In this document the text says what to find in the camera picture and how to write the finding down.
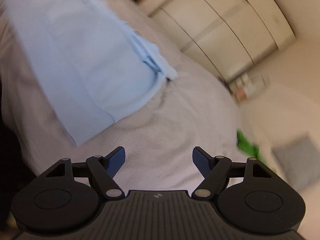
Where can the light blue sweatshirt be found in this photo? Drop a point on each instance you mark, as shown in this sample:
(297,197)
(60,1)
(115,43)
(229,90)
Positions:
(93,67)

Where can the white bedside shelf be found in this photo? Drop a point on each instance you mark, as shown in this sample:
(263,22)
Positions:
(254,86)

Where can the cream wardrobe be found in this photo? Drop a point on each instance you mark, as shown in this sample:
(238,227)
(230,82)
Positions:
(227,37)

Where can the grey checked pillow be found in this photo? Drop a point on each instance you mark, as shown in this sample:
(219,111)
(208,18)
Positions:
(299,161)

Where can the pink cup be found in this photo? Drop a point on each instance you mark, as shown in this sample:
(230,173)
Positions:
(240,95)

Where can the green knit garment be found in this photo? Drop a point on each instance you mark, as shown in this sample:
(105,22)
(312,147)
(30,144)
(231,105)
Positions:
(243,144)

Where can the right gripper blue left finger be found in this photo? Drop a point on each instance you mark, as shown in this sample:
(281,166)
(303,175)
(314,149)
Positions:
(102,171)

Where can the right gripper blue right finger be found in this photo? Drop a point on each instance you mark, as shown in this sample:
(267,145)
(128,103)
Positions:
(214,171)

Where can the grey bed cover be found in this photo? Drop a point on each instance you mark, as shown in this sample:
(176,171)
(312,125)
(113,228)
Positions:
(194,109)

